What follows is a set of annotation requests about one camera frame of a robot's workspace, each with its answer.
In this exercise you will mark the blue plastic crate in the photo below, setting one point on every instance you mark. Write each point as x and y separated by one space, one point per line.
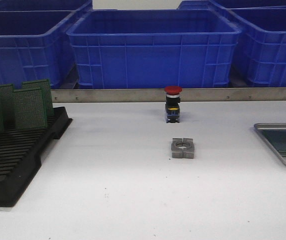
133 49
260 54
34 45

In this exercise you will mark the grey square metal nut block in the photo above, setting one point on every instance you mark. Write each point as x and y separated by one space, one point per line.
182 148

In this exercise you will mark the far left blue crate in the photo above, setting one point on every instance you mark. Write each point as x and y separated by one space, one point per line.
45 5

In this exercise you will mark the black slotted board rack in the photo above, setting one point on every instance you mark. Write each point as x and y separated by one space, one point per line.
20 154

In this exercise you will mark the red emergency stop button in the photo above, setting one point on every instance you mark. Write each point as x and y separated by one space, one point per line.
172 108

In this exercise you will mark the right blue plastic crate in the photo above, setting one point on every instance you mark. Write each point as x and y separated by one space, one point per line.
260 54

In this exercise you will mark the centre blue plastic crate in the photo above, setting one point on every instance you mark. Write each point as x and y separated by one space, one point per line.
133 49

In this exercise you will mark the far right blue crate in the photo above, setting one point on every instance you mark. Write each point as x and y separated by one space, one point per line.
230 4

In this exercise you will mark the left blue plastic crate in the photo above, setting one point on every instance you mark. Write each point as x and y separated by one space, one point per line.
34 45

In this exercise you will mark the left rear green circuit board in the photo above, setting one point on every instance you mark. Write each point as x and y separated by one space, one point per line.
7 103

